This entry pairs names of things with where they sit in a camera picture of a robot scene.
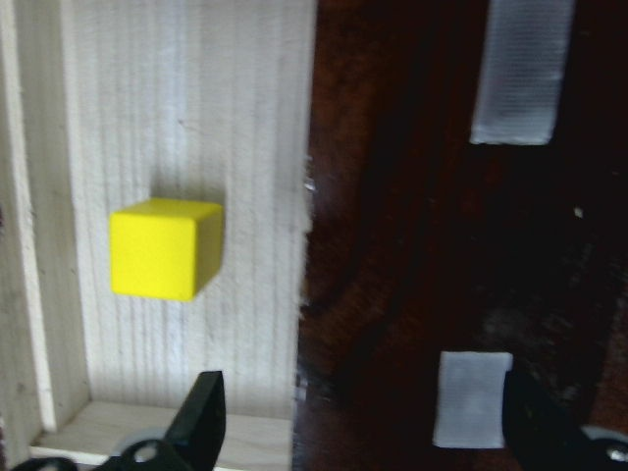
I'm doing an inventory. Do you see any dark wooden drawer cabinet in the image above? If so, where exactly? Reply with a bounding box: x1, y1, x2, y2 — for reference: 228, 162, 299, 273
291, 1, 627, 470

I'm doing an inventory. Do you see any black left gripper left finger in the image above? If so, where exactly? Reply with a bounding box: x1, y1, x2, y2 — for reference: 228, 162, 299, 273
98, 371, 227, 471

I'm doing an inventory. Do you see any light wooden drawer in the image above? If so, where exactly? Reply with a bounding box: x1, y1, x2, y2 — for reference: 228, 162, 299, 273
1, 1, 316, 470

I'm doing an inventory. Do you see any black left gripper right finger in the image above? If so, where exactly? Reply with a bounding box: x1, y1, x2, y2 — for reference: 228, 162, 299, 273
501, 369, 627, 470

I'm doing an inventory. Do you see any yellow cube block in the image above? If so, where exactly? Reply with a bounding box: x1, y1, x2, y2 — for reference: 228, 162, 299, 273
109, 198, 225, 301

